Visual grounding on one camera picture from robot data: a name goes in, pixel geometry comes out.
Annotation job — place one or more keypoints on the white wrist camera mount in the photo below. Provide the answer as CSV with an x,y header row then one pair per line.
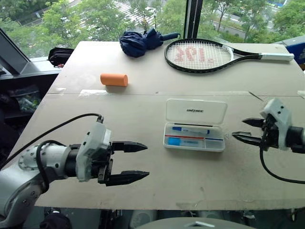
x,y
95,140
282,119

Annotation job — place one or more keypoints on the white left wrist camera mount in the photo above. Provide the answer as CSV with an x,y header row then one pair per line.
x,y
95,140

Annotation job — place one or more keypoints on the grey rounded shape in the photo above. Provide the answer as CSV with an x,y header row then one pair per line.
x,y
166,224

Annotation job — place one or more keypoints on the light blue eraser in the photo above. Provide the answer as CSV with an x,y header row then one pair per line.
x,y
182,142

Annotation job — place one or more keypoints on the white marker with blue cap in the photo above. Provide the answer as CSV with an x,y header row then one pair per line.
x,y
190,130

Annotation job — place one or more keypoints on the navy folded umbrella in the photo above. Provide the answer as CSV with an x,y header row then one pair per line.
x,y
133,45

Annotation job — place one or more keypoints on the blue box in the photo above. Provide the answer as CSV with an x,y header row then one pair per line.
x,y
296,46

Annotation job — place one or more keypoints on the clear white pencil case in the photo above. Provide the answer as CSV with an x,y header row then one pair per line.
x,y
195,109

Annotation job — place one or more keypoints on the black and white tennis racket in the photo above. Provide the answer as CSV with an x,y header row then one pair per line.
x,y
274,56

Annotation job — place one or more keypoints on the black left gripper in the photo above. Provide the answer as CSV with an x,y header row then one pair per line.
x,y
104,164

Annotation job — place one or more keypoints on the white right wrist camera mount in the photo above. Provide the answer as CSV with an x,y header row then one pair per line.
x,y
282,119

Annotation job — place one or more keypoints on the black bag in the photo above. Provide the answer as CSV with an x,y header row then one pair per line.
x,y
59,56

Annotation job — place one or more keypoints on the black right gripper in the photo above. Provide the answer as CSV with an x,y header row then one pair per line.
x,y
271,134

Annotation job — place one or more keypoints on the orange foam cylinder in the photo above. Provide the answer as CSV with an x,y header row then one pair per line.
x,y
114,80

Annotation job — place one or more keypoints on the red marker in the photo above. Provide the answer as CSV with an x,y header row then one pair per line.
x,y
184,137

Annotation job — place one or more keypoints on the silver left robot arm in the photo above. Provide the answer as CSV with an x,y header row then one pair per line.
x,y
14,190

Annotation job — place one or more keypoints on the dark rounded shape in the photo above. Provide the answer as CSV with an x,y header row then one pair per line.
x,y
54,221

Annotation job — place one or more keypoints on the dark window frame post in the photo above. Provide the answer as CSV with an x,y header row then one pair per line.
x,y
193,19

